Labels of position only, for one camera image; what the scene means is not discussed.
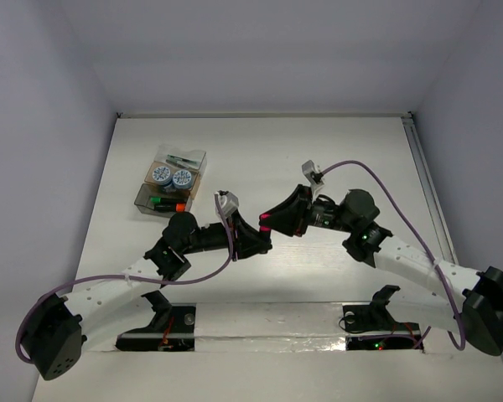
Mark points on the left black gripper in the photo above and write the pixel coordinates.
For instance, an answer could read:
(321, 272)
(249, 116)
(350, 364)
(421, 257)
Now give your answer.
(239, 234)

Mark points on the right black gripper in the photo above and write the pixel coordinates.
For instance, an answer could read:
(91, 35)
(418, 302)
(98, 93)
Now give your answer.
(294, 213)

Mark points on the pink highlighter cap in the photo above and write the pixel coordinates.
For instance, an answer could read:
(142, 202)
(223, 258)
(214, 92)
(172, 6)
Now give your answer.
(263, 223)

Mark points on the orange cap highlighter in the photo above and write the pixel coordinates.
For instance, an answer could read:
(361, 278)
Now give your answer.
(170, 208)

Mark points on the green cap highlighter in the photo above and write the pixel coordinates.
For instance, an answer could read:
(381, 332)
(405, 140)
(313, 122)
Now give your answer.
(158, 200)

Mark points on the blue white round jar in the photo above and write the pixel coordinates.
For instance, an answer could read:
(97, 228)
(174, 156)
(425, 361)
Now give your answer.
(161, 175)

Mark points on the clear green pen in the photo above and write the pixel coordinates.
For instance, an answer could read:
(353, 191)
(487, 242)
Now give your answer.
(178, 159)

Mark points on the pink tip black highlighter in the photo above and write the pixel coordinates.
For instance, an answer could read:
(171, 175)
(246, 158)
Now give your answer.
(266, 238)

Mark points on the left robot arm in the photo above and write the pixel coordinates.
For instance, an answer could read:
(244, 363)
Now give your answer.
(61, 326)

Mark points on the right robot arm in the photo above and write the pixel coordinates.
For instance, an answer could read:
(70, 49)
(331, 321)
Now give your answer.
(462, 300)

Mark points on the clear plastic tray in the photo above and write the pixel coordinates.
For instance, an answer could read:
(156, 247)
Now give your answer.
(199, 155)

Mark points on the smoky grey plastic tray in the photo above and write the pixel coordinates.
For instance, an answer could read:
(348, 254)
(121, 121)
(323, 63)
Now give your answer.
(147, 190)

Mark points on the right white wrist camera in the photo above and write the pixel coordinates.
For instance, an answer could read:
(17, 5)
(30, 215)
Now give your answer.
(314, 176)

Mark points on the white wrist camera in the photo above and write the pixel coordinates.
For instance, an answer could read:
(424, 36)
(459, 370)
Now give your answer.
(226, 203)
(314, 176)

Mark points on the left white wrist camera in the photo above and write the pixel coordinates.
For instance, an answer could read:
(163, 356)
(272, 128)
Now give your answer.
(226, 203)

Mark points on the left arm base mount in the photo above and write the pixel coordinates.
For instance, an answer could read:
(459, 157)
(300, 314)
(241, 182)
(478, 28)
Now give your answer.
(171, 328)

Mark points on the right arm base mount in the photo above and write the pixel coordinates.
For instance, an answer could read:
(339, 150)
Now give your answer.
(369, 326)

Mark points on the aluminium side rail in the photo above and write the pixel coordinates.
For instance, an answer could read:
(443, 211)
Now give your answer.
(440, 228)

